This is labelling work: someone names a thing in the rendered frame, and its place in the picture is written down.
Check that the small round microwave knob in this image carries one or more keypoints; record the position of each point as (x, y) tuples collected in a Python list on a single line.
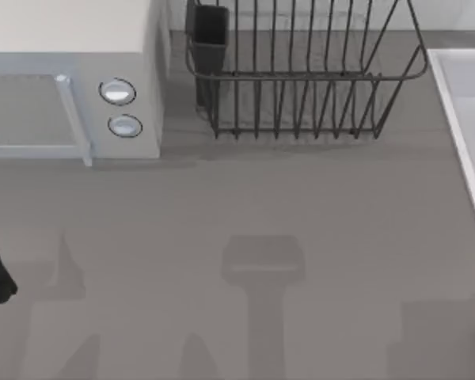
[(125, 126)]

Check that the large round microwave knob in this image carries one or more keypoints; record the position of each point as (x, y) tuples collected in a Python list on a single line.
[(117, 92)]

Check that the dark grey cutlery holder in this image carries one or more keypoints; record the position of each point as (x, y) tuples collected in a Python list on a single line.
[(207, 35)]

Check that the microwave oven door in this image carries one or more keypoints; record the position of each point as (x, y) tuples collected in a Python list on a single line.
[(20, 111)]

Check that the pale microwave oven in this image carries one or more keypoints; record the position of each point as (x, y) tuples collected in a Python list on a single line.
[(63, 27)]

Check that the white sink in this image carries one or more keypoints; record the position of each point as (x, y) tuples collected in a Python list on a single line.
[(469, 118)]

